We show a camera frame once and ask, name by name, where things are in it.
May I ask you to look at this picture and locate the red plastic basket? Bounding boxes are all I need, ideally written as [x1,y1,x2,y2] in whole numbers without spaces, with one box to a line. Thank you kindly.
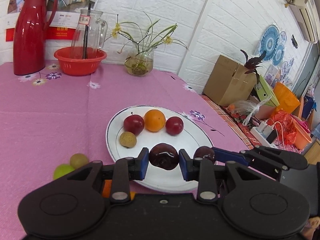
[54,47,107,76]

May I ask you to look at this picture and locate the red plum right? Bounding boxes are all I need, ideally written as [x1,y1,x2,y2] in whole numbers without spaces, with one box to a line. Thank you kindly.
[165,116,184,136]

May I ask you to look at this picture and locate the plaid cloth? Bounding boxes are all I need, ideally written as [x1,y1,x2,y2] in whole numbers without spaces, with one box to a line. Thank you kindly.
[201,95,261,150]

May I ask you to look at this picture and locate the white oval plate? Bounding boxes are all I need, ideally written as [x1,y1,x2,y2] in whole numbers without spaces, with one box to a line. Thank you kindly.
[106,105,213,193]

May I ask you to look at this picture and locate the cardboard box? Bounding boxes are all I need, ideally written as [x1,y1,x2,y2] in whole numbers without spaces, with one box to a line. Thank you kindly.
[203,55,257,106]

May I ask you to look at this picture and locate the red plum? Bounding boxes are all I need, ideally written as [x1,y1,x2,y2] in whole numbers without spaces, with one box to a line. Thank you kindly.
[123,114,144,136]
[165,116,184,136]

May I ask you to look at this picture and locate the red plastic bag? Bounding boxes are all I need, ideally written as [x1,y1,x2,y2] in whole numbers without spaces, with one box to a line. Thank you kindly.
[267,110,297,145]

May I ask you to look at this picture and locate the brown kiwi on plate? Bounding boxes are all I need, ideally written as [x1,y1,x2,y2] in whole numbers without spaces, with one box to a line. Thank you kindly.
[119,132,137,148]

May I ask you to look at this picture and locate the glass vase with plant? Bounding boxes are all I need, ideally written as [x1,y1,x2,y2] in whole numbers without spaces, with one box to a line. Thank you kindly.
[107,12,188,77]

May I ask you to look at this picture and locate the blue decorative plates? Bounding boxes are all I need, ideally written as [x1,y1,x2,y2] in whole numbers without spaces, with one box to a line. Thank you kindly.
[254,24,295,88]

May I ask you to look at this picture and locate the dark purple plant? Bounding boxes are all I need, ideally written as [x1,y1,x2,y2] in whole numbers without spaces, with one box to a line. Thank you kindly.
[240,49,266,84]

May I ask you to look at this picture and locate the glass pitcher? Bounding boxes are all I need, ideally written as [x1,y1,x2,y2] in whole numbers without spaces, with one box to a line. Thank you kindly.
[70,10,108,59]

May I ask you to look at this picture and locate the dark cherry plum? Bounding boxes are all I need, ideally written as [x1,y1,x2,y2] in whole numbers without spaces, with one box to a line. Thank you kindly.
[149,143,179,170]

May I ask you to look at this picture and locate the white power strip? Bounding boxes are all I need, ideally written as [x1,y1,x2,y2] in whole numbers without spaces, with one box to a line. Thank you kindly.
[250,121,278,148]

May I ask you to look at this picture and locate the red thermos jug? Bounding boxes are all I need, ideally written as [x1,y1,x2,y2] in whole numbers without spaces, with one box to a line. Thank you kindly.
[13,0,57,76]

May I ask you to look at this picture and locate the brown kiwi on table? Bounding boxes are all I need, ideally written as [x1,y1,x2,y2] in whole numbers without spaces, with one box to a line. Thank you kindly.
[69,153,89,169]

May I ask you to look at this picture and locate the green apple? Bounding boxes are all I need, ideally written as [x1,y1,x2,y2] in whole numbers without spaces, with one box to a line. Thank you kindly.
[53,164,75,180]

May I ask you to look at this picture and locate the mandarin with leaf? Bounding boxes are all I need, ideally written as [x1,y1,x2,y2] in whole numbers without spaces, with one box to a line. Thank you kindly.
[101,180,136,200]

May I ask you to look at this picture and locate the red plum left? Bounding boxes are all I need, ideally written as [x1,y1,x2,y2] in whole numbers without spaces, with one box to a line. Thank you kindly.
[123,114,144,136]

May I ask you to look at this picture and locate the air conditioner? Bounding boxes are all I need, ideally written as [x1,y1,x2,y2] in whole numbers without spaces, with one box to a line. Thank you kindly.
[289,0,319,44]

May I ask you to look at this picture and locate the orange on plate back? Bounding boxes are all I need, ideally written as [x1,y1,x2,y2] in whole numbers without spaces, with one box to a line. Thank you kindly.
[144,109,166,132]

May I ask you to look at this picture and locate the pink floral tablecloth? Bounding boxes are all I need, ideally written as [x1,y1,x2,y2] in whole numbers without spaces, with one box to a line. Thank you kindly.
[1,62,251,239]

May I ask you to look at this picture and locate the wall calendar poster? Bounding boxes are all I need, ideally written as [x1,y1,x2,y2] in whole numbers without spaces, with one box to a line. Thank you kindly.
[5,0,97,42]

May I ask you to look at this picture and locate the clear plastic bag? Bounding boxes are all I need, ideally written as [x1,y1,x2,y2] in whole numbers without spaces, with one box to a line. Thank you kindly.
[227,97,275,126]

